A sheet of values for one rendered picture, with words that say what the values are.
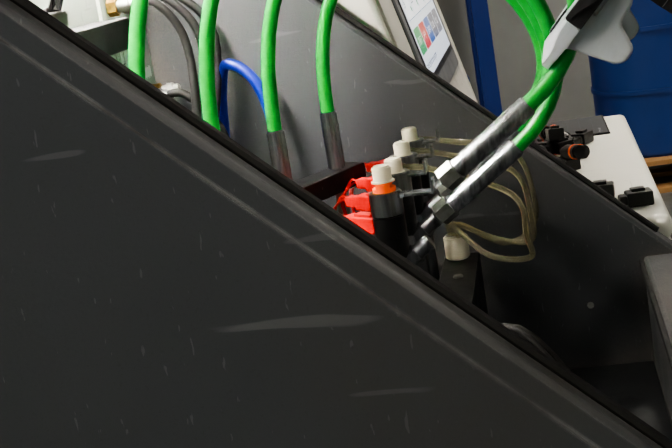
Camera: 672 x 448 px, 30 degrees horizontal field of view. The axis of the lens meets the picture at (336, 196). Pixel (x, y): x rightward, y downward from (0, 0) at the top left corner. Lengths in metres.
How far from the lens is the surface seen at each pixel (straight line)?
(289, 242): 0.71
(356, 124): 1.36
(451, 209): 1.13
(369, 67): 1.35
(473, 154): 1.03
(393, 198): 1.04
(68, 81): 0.73
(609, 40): 1.00
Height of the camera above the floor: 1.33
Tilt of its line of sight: 11 degrees down
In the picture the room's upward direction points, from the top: 9 degrees counter-clockwise
